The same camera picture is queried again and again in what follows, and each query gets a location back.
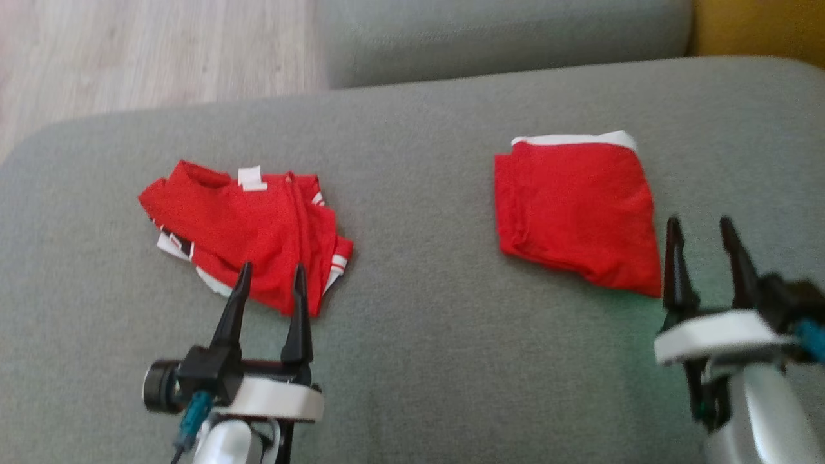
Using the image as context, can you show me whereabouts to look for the left arm black cable teal plug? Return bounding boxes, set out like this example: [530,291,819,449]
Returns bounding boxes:
[171,390,213,464]

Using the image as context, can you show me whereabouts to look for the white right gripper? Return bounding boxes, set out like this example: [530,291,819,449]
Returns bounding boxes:
[654,216,797,367]

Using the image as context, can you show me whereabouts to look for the yellow sofa backrest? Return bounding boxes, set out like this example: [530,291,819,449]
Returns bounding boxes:
[688,0,825,68]

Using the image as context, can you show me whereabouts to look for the red garment with white waistband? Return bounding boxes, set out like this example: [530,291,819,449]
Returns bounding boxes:
[494,130,663,298]

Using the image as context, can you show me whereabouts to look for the large grey sofa seat cushion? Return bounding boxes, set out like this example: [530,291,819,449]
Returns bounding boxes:
[0,56,825,464]

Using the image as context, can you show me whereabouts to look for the red garment with white stripes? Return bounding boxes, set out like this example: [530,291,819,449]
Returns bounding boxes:
[137,159,354,318]

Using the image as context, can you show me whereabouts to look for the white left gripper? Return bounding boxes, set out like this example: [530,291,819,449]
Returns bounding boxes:
[211,261,325,424]

